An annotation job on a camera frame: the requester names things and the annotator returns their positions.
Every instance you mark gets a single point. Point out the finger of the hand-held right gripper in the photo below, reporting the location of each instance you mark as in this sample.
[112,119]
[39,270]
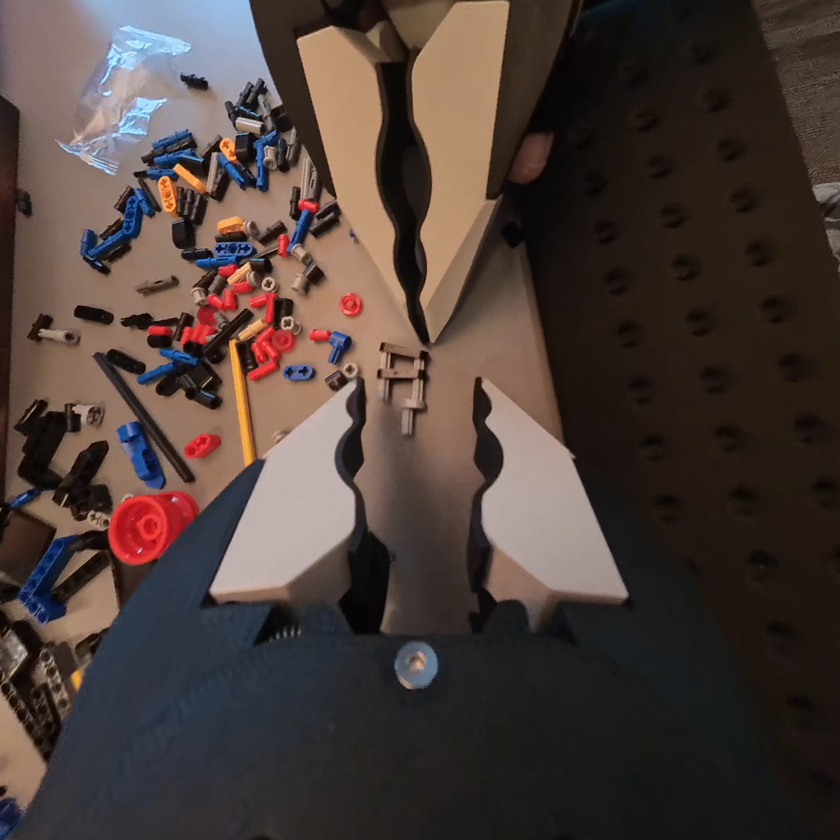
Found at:
[466,118]
[341,118]

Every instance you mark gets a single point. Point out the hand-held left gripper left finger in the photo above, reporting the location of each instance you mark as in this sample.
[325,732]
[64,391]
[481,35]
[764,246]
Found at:
[289,525]

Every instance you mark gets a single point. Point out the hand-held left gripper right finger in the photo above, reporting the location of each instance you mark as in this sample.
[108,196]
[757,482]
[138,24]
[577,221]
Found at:
[551,525]

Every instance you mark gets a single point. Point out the grey pin assembly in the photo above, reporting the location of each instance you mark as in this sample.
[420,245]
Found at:
[415,387]

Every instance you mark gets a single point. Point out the person's right hand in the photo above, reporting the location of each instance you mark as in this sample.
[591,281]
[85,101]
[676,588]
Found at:
[531,161]

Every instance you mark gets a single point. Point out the red oval connector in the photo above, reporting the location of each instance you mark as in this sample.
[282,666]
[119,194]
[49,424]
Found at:
[202,446]

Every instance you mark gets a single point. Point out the small black connector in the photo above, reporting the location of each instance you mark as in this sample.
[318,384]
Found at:
[512,235]

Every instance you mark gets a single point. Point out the yellow axle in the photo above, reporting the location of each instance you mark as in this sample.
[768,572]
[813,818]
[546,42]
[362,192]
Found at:
[241,400]

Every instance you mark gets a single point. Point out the red wheel hub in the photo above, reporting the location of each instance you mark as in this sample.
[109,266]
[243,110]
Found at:
[148,528]

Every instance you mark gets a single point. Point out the black short pin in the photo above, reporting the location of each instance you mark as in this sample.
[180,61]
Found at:
[195,81]
[25,203]

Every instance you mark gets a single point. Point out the black connector with grey pin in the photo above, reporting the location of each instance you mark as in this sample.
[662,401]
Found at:
[336,380]

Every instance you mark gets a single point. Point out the blue thin oval beam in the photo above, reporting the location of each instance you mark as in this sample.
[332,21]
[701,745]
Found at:
[299,373]

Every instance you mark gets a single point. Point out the blue curved panel piece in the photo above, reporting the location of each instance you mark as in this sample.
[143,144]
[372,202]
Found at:
[141,456]

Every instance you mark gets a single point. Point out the pile of small building pieces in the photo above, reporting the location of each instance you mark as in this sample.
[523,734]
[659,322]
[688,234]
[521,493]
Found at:
[233,249]

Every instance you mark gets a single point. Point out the long black axle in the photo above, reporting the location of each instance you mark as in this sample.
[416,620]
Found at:
[144,420]

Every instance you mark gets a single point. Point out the red round plate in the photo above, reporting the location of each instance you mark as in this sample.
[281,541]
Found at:
[350,304]

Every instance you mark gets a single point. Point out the black dimpled panel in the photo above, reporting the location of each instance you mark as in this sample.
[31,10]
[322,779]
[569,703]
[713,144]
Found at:
[689,394]

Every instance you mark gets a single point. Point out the blue angle connector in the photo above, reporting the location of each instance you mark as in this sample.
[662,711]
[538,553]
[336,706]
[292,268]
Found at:
[340,341]

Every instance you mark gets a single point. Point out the clear empty plastic bag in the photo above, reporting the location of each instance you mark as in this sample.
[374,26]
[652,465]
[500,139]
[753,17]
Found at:
[118,85]

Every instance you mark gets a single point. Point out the black oval beam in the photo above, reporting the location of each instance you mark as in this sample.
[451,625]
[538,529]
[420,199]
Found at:
[126,361]
[93,313]

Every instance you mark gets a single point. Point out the dark grey long pin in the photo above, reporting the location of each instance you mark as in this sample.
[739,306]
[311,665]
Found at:
[157,285]

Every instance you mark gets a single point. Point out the pile of large black beams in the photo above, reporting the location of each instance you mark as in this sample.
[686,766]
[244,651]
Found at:
[39,446]

